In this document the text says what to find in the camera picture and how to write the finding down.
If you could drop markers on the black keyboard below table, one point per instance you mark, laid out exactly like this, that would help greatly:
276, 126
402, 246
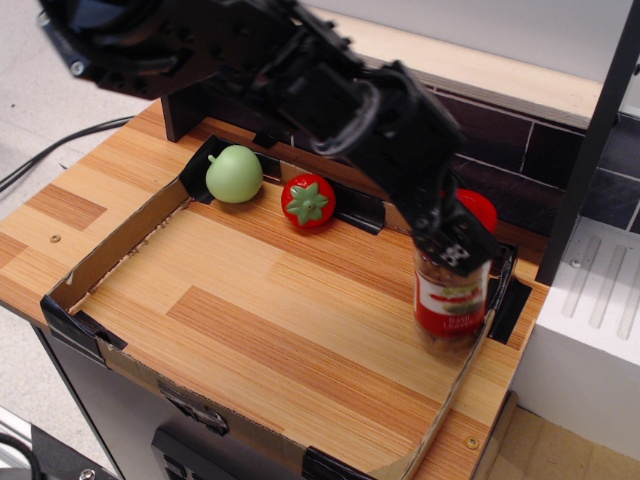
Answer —
186, 458

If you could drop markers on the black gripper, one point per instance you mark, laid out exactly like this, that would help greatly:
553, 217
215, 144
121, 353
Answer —
393, 130

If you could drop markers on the green toy apple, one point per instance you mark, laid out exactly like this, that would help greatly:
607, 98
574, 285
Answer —
235, 175

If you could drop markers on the cardboard fence with black tape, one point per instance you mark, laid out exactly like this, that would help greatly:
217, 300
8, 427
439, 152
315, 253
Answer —
279, 353

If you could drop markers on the red toy tomato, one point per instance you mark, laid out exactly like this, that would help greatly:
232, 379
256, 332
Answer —
308, 201

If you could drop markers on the basil bottle with red lid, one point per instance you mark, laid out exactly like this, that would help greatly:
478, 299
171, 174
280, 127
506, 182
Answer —
449, 309

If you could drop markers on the black device bottom left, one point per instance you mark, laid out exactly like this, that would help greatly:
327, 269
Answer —
32, 453

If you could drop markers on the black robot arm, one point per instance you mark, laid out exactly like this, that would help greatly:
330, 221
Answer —
292, 68

